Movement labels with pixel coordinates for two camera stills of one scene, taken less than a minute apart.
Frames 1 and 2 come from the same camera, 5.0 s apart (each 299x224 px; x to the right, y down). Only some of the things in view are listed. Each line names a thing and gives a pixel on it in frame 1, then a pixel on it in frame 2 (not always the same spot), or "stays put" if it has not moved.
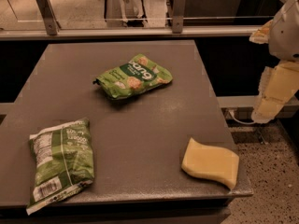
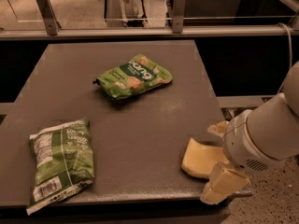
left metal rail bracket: x=52 y=24 stays put
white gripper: x=286 y=36 → x=237 y=143
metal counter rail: x=130 y=34 stays put
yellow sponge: x=211 y=161 stays put
